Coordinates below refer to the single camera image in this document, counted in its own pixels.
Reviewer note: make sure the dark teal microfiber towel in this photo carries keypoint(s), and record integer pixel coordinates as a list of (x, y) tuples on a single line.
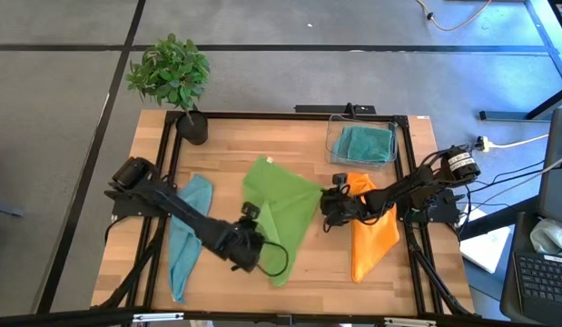
[(371, 145)]

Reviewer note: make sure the small grey crossbeam clamp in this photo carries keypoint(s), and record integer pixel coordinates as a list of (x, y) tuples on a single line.
[(284, 319)]

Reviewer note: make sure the orange microfiber towel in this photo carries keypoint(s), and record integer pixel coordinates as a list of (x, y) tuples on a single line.
[(376, 245)]

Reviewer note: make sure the black plant pot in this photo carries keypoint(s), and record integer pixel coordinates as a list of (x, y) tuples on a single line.
[(194, 131)]

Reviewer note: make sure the black aluminium table frame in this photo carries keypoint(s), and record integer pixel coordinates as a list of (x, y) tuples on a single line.
[(262, 115)]

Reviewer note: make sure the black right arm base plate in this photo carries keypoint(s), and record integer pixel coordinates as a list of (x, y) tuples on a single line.
[(448, 213)]

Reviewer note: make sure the dark grey floor object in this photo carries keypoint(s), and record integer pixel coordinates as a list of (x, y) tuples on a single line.
[(8, 211)]

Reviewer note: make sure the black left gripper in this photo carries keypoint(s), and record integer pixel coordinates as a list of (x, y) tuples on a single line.
[(244, 245)]

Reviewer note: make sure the grey flat monitor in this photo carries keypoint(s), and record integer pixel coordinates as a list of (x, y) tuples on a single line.
[(557, 181)]

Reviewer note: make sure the black bar behind table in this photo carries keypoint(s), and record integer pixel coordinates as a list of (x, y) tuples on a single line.
[(317, 109)]

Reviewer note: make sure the black laptop keyboard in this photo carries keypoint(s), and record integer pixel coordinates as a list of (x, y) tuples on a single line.
[(544, 277)]

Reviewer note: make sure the clear plastic bin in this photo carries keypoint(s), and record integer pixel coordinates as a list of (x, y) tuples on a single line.
[(337, 120)]

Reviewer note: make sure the black overhead crossbeam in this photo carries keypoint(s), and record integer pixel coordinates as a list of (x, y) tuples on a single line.
[(58, 318)]

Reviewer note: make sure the green artificial plant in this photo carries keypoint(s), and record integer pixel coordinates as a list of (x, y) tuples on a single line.
[(171, 72)]

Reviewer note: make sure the yellow white power plug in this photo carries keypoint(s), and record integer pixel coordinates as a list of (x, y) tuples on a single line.
[(485, 144)]

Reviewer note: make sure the pale crumpled cloth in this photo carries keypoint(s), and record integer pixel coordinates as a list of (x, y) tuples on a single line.
[(550, 236)]

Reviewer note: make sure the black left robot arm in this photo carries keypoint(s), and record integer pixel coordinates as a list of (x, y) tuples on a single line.
[(180, 211)]

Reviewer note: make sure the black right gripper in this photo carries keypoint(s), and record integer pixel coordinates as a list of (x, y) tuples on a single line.
[(346, 206)]

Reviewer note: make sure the white flat box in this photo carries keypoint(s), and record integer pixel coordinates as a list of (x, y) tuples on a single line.
[(487, 250)]

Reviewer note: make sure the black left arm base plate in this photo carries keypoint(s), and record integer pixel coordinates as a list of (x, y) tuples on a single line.
[(121, 210)]

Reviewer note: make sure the green microfiber towel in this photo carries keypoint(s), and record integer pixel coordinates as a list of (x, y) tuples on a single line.
[(289, 204)]

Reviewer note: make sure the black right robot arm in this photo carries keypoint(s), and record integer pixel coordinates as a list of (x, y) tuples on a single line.
[(407, 191)]

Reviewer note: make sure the silver metal bracket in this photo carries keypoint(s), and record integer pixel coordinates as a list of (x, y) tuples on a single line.
[(410, 322), (158, 317)]

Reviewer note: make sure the black desk frame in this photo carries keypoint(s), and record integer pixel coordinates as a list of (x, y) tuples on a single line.
[(503, 115)]

